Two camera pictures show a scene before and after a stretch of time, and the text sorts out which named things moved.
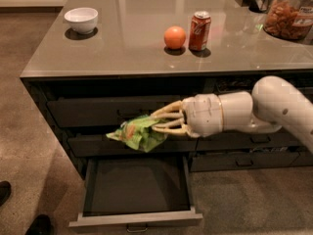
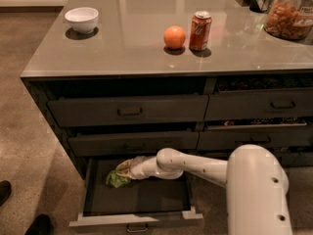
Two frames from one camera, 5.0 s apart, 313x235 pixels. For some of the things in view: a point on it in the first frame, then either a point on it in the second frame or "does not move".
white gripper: (202, 115) to (137, 168)
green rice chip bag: (145, 133) to (116, 179)
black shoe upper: (5, 191) does not move
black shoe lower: (41, 225) does not move
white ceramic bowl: (82, 20) does not move
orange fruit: (174, 37) does not move
